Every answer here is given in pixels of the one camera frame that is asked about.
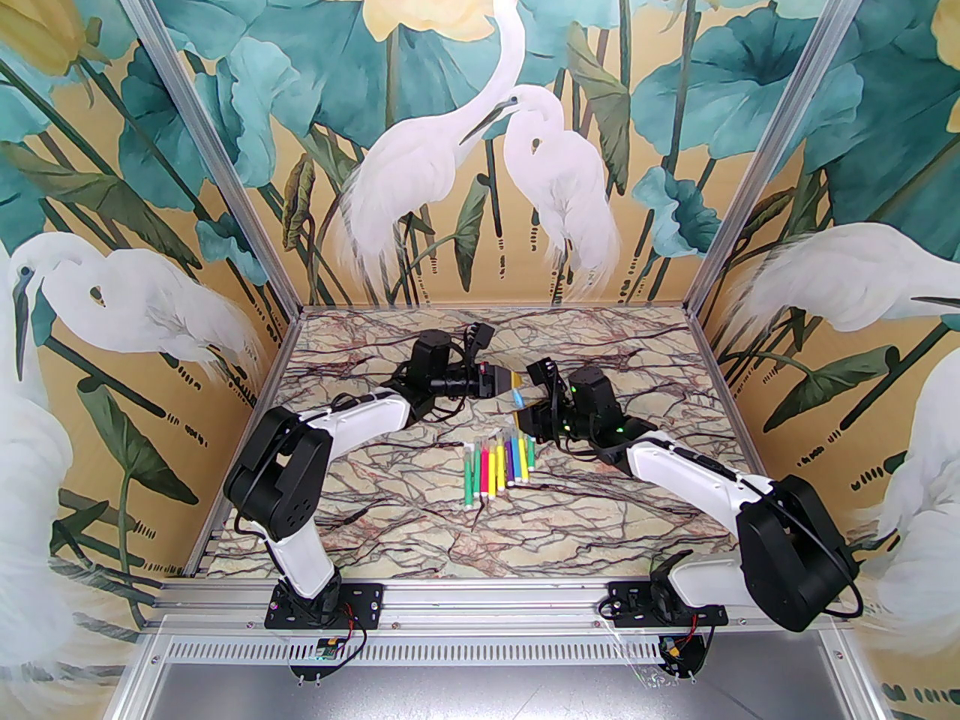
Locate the green marker pen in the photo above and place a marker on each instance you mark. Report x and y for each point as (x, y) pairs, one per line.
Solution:
(469, 477)
(529, 454)
(476, 469)

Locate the circuit board with yellow connector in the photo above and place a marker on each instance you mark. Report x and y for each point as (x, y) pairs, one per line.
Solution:
(675, 653)

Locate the small green circuit board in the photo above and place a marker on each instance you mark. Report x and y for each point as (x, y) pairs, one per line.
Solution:
(325, 649)

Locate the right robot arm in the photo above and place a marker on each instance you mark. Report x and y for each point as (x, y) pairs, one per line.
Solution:
(795, 552)

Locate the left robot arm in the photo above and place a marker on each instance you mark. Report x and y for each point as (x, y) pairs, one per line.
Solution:
(277, 477)

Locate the aluminium frame post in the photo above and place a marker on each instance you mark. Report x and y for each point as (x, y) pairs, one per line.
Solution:
(786, 128)
(204, 128)

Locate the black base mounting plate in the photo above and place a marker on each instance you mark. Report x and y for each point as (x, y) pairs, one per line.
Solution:
(367, 601)
(626, 601)

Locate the pink marker pen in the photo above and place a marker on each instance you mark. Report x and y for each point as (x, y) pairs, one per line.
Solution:
(484, 469)

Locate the perforated aluminium panel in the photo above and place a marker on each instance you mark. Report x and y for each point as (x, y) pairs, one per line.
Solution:
(487, 649)

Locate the blue marker pen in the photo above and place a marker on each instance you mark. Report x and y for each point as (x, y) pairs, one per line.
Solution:
(518, 400)
(514, 460)

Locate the aluminium extrusion rail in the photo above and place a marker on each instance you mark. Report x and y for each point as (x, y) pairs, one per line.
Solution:
(487, 604)

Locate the purple marker pen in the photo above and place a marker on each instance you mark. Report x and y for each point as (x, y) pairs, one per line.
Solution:
(507, 462)

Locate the yellow marker pen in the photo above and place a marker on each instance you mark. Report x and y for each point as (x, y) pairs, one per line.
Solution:
(520, 459)
(492, 469)
(499, 468)

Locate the grey sheet metal panel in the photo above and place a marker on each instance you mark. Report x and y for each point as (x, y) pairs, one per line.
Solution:
(487, 694)

